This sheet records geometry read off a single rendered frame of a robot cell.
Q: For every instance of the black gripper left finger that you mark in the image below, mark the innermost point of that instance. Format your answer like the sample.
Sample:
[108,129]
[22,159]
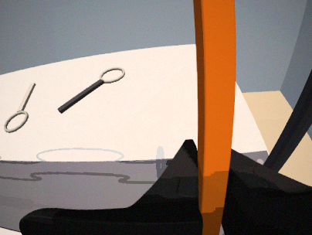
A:
[169,207]

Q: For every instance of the orange handle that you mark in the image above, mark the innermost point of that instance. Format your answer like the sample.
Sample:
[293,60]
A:
[216,70]

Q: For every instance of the black handle with grey loop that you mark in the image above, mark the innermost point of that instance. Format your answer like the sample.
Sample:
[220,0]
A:
[90,89]

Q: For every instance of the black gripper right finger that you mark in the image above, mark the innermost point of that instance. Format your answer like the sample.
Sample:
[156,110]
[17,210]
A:
[260,201]

